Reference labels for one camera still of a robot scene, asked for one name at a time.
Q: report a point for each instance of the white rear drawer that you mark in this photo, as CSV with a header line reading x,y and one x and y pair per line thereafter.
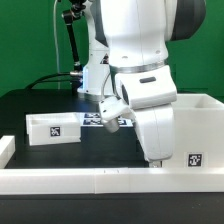
x,y
53,128

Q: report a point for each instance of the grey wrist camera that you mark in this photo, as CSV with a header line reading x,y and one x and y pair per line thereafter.
x,y
111,109

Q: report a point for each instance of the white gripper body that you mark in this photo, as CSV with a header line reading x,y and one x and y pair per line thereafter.
x,y
154,128

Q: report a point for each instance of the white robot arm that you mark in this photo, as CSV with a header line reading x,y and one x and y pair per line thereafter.
x,y
133,35

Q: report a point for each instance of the white drawer cabinet box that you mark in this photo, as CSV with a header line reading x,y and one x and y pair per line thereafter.
x,y
199,132

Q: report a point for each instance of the white fence frame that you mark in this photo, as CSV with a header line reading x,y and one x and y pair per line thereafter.
x,y
103,181

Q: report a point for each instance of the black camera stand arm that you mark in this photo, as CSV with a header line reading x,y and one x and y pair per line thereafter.
x,y
69,16

